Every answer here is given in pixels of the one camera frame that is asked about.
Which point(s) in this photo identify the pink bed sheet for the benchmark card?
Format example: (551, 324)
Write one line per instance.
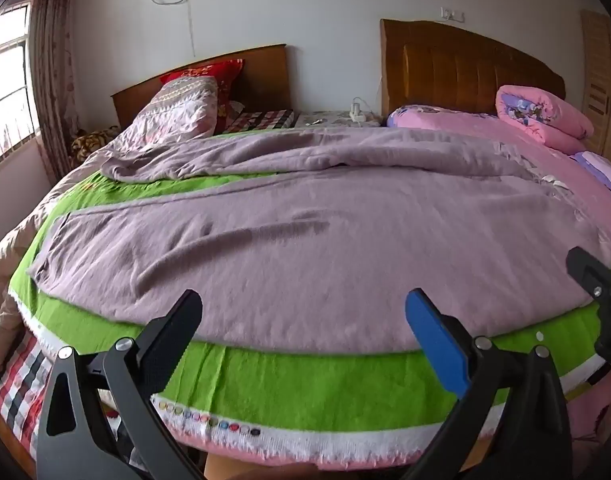
(485, 130)

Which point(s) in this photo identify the mauve fleece blanket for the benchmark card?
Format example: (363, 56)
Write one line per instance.
(285, 260)

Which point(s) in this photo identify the white wall socket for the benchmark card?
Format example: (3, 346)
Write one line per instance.
(453, 13)

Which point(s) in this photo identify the barred window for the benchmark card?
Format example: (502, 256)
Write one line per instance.
(8, 85)

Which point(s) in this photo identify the patterned brown curtain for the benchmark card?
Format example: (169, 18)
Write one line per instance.
(53, 70)

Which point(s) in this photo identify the folded pink floral quilt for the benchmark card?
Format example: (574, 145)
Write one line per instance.
(550, 115)

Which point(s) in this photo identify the bedside table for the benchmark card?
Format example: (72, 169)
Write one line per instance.
(330, 119)

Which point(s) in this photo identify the light wooden wardrobe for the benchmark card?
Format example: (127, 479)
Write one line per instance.
(603, 90)

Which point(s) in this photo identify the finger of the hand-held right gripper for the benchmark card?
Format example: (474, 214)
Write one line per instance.
(593, 272)

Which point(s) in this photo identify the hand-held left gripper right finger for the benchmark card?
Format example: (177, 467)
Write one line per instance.
(435, 332)

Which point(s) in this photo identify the plain wooden headboard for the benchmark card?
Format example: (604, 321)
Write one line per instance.
(265, 80)

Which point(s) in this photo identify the pale pink patterned quilt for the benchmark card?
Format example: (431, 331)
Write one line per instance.
(180, 110)

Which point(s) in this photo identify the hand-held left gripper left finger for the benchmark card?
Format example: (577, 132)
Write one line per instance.
(178, 320)

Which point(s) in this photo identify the red embroidered pillow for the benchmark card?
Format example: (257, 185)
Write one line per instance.
(220, 72)

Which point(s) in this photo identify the leopard print plush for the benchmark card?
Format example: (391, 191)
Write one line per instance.
(93, 142)

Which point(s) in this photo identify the padded wooden headboard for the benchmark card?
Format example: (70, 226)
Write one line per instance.
(450, 75)

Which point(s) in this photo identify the green printed blanket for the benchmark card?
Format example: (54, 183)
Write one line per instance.
(310, 395)

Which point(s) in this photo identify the purple pillow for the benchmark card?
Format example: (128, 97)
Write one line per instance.
(600, 167)

